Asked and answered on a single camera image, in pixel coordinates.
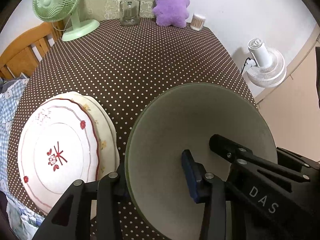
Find purple plush toy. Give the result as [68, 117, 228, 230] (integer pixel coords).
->
[152, 0, 190, 28]

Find brown polka dot tablecloth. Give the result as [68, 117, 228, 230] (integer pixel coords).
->
[6, 17, 258, 240]

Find cream plate yellow flowers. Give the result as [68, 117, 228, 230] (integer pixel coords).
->
[61, 92, 120, 179]

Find white standing fan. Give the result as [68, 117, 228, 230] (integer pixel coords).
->
[241, 38, 287, 88]

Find green desk fan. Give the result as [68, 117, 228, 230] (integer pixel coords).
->
[32, 0, 100, 42]

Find blue checked blanket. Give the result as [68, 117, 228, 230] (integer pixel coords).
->
[1, 78, 44, 239]

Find floral bowl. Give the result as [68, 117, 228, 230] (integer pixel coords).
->
[125, 83, 277, 239]

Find glass jar black lid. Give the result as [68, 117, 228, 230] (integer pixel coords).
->
[119, 0, 140, 26]

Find white plate red floral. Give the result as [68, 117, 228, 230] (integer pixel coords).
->
[17, 99, 99, 214]

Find wooden chair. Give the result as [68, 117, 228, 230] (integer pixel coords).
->
[1, 21, 65, 80]

